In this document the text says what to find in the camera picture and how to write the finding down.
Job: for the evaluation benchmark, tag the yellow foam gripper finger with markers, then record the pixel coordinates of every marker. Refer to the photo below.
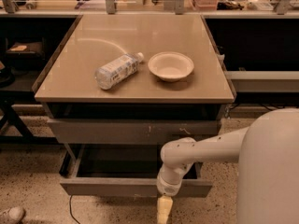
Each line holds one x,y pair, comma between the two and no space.
164,207

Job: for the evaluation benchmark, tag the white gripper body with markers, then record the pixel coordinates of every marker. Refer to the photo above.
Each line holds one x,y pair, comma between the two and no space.
168,187

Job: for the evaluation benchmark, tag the grey drawer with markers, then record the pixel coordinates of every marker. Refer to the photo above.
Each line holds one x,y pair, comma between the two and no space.
114,171
129,131

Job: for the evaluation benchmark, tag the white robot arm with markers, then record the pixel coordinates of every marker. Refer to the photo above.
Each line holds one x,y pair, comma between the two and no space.
267,153

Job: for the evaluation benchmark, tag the grey drawer cabinet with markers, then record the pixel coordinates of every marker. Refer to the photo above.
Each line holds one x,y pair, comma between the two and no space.
120,86

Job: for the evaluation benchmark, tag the grey top drawer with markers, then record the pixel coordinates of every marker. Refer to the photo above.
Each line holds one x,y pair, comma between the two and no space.
129,131

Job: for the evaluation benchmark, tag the white paper bowl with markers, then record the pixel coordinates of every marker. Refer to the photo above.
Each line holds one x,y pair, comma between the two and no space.
170,66

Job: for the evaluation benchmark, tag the clear plastic water bottle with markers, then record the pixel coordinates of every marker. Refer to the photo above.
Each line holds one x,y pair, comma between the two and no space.
119,69

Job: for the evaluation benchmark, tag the white shoe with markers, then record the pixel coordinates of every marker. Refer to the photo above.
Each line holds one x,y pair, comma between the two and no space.
13,215

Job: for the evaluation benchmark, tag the dark box under bench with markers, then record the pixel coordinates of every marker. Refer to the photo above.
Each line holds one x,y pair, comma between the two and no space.
25,55

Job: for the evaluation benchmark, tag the black table leg frame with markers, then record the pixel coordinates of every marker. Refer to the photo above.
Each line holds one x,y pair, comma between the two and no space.
11,117

